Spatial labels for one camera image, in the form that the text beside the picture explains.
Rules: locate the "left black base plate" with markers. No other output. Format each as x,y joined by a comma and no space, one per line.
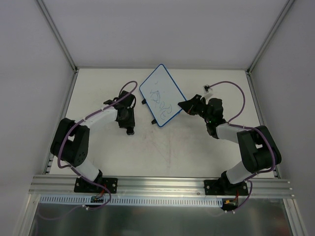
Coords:
82,186

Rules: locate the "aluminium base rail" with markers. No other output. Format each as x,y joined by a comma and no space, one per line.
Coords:
161,186

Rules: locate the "right aluminium frame post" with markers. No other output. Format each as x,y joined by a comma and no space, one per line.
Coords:
271,33

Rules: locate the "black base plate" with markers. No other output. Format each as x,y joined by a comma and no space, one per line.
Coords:
82,186
214,187

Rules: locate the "left aluminium frame post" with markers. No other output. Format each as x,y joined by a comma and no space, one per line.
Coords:
48,18

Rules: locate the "white slotted cable duct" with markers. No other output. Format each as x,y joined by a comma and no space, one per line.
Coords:
131,201

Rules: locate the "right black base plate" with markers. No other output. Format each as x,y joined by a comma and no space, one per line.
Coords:
214,187

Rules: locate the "aluminium frame post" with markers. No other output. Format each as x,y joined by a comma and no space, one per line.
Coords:
271,33
48,18

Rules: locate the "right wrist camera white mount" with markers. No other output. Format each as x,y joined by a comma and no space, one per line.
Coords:
208,92

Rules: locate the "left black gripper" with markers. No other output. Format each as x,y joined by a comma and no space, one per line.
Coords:
130,122

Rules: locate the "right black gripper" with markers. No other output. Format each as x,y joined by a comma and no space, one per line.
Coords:
197,107

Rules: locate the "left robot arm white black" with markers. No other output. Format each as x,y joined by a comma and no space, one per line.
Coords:
71,140

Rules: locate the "blue framed whiteboard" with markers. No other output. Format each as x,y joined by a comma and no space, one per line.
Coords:
162,95

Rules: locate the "black whiteboard eraser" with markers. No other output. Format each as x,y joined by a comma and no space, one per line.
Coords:
130,132

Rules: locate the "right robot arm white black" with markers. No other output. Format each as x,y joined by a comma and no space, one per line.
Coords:
258,150

